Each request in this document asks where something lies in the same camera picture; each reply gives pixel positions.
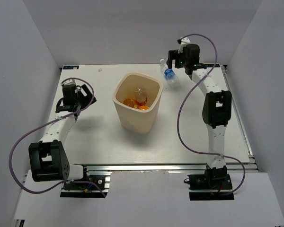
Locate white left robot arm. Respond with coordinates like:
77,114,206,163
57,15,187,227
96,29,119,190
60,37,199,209
28,82,96,189

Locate orange juice bottle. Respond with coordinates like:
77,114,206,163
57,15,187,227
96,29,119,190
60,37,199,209
123,98,137,108
139,105,149,110

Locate clear bottle blue label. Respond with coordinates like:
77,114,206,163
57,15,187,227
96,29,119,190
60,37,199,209
160,59,180,89

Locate left blue table label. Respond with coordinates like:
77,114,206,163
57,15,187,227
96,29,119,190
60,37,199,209
62,65,79,70

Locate clear bottle red cap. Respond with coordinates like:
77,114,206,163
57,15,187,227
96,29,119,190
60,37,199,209
134,87,148,106

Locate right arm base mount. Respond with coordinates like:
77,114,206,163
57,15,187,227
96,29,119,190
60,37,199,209
183,174,234,201

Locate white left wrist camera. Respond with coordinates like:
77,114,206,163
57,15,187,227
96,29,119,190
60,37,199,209
61,79,76,87

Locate blue table label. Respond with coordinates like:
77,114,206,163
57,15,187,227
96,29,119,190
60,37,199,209
62,65,79,70
204,63,220,68

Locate cream plastic bin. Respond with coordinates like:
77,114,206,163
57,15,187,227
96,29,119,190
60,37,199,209
112,72,163,134

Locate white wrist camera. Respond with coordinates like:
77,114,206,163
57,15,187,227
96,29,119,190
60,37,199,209
177,37,191,53
61,79,76,87

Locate right blue table label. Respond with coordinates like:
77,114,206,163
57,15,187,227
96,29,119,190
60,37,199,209
204,63,220,68

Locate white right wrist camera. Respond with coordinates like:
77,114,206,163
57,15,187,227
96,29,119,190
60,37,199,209
177,37,191,53

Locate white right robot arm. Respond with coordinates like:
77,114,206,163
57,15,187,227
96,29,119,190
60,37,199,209
167,41,232,190

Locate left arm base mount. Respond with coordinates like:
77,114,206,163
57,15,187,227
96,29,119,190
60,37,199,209
60,166,111,199

